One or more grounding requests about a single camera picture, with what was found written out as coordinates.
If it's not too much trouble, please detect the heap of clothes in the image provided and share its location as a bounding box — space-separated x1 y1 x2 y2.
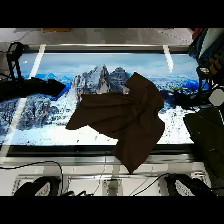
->
187 27 224 85

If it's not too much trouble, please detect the brown garment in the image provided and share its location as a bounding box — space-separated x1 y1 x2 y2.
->
65 71 166 175

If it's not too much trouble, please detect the dark green garment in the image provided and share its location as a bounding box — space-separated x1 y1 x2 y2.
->
182 107 224 188

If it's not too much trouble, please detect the black cable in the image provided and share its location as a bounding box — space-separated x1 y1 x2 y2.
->
130 172 172 197
0 160 65 196

